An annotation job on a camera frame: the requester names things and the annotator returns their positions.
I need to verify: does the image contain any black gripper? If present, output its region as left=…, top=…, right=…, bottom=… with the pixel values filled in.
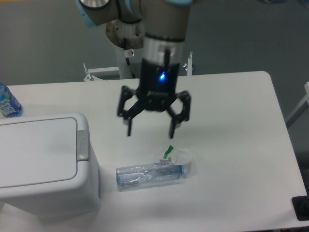
left=116, top=57, right=192, bottom=139

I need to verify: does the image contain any white plastic trash can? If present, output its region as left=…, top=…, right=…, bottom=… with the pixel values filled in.
left=0, top=112, right=101, bottom=218

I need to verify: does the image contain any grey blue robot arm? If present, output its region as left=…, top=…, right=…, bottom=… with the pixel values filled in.
left=76, top=0, right=193, bottom=138

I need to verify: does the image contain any crumpled white green paper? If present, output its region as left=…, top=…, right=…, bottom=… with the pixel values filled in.
left=159, top=145, right=192, bottom=165

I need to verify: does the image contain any crushed clear plastic bottle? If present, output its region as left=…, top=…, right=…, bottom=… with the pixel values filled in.
left=116, top=161, right=189, bottom=190

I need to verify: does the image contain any blue labelled water bottle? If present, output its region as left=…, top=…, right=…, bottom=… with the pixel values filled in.
left=0, top=83, right=23, bottom=117

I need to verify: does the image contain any black clamp at table corner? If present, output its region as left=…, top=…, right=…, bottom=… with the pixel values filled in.
left=292, top=195, right=309, bottom=221

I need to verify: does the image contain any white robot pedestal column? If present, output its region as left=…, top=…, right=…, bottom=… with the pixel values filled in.
left=106, top=19, right=145, bottom=79

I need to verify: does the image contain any white metal base frame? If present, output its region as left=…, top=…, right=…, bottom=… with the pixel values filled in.
left=83, top=51, right=195, bottom=82

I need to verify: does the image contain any white frame at right edge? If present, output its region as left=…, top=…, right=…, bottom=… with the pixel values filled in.
left=285, top=82, right=309, bottom=128

